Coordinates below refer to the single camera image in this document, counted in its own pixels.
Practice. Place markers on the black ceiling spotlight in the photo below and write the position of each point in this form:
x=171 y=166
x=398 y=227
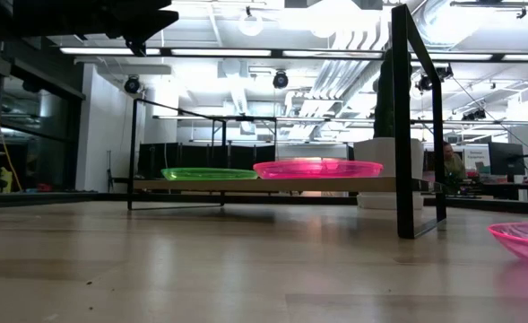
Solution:
x=132 y=84
x=425 y=83
x=280 y=79
x=445 y=72

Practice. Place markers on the round white ceiling lamp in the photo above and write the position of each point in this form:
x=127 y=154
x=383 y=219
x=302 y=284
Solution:
x=250 y=24

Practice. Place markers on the overhead LED light bar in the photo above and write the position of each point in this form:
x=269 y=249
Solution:
x=276 y=52

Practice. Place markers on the small yellow object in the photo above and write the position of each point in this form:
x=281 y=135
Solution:
x=6 y=177

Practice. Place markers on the green cactus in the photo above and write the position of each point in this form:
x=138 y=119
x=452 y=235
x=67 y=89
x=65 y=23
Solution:
x=383 y=103

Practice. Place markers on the white plant pot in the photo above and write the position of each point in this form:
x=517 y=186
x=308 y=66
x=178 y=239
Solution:
x=371 y=150

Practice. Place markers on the person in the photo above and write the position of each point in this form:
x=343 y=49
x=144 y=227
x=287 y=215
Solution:
x=454 y=163

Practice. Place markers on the white poster board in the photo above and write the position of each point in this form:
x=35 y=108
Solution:
x=476 y=157

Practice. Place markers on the black computer monitor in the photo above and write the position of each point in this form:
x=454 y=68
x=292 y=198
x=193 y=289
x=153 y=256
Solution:
x=505 y=159

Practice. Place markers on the black office desk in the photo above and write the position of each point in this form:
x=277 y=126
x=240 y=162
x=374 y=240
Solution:
x=505 y=188

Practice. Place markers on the wooden shelf with black frame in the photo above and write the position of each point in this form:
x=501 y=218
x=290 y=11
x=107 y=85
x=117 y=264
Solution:
x=268 y=184

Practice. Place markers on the black aluminium table frame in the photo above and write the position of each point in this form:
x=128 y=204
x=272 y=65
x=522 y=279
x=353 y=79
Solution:
x=290 y=199

